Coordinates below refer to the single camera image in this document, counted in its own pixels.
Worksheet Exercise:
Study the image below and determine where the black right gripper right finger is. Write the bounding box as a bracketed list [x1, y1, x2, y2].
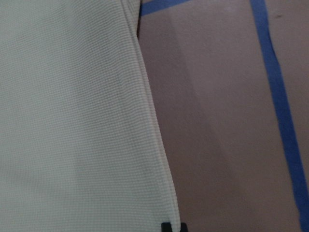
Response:
[180, 222, 188, 232]

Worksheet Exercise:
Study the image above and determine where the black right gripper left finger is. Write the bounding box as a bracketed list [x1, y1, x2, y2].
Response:
[161, 222, 172, 232]

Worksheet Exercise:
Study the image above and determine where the olive green long-sleeve shirt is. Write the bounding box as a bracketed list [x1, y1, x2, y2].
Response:
[0, 0, 181, 232]

